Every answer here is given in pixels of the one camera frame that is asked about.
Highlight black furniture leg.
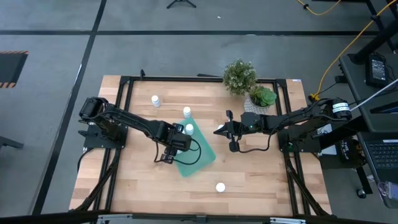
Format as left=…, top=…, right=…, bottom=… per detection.
left=0, top=136, right=25, bottom=150

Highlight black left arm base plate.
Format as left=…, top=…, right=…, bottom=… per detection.
left=78, top=123, right=129, bottom=149

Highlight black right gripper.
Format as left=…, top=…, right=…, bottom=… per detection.
left=213, top=110, right=243, bottom=139

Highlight black right camera cable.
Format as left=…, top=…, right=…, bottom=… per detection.
left=236, top=123, right=282, bottom=154

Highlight black tripod legs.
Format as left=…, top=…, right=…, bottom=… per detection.
left=166, top=0, right=197, bottom=9

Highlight black hazard-striped floor mat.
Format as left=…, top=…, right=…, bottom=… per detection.
left=0, top=50, right=29, bottom=89

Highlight clear plastic pouch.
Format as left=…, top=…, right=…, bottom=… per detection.
left=377, top=180, right=398, bottom=208

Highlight black stand beam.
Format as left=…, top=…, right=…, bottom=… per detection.
left=347, top=18, right=398, bottom=65

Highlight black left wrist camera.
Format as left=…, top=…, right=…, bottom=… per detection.
left=162, top=148, right=175, bottom=165

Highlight bushy green potted plant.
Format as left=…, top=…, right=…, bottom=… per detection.
left=223, top=58, right=258, bottom=96

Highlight black printed bag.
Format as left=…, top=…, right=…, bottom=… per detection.
left=336, top=138, right=366, bottom=164

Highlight yellow hanging power cable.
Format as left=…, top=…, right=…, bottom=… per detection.
left=309, top=0, right=398, bottom=102

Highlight black front crossbar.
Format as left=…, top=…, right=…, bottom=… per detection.
left=0, top=210, right=398, bottom=224

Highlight black power adapter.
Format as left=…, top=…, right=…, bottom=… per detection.
left=364, top=53, right=390, bottom=89

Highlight white cable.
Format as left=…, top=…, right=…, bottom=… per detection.
left=349, top=78, right=398, bottom=112

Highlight succulent in triangle-patterned pot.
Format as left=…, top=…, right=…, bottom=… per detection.
left=243, top=85, right=278, bottom=115

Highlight yellow floor cable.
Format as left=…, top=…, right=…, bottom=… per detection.
left=295, top=0, right=342, bottom=16

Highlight black aluminium table frame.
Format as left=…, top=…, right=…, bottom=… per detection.
left=70, top=68, right=332, bottom=218

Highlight black left camera cable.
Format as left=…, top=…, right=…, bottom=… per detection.
left=153, top=138, right=202, bottom=166

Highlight black side desk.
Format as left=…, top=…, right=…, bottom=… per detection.
left=338, top=51, right=398, bottom=134

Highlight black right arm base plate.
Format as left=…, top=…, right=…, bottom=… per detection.
left=277, top=126, right=321, bottom=153

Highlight green translucent plastic basket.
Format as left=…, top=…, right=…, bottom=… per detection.
left=169, top=116, right=217, bottom=178

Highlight black camera cable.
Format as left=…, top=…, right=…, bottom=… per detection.
left=236, top=123, right=282, bottom=154
left=153, top=138, right=202, bottom=166

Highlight grey laptop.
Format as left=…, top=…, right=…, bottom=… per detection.
left=356, top=132, right=398, bottom=209

